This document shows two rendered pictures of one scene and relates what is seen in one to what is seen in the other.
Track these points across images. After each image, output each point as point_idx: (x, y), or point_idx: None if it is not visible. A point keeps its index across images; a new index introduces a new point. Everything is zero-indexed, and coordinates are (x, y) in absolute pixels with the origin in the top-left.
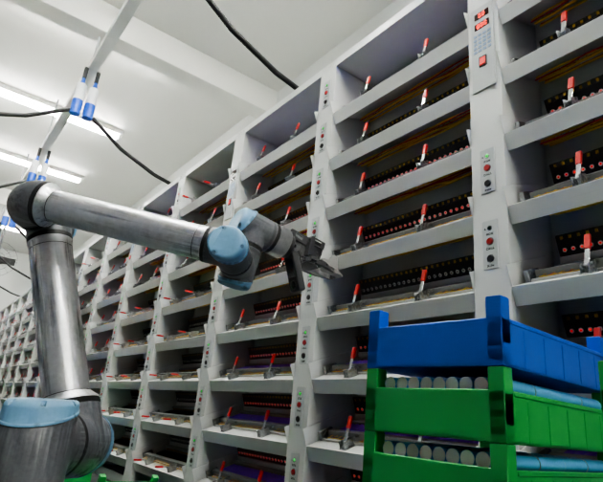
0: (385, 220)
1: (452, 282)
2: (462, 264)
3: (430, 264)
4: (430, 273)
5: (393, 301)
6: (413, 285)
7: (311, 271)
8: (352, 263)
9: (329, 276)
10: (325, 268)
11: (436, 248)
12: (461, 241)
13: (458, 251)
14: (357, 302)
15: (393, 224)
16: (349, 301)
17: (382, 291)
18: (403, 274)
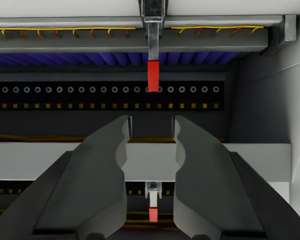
0: (157, 195)
1: (15, 74)
2: None
3: (52, 110)
4: (56, 96)
5: (54, 33)
6: (91, 80)
7: (211, 222)
8: (161, 150)
9: (174, 129)
10: (28, 205)
11: (75, 133)
12: (34, 133)
13: (36, 121)
14: (145, 32)
15: (142, 185)
16: (249, 68)
17: (169, 81)
18: (112, 102)
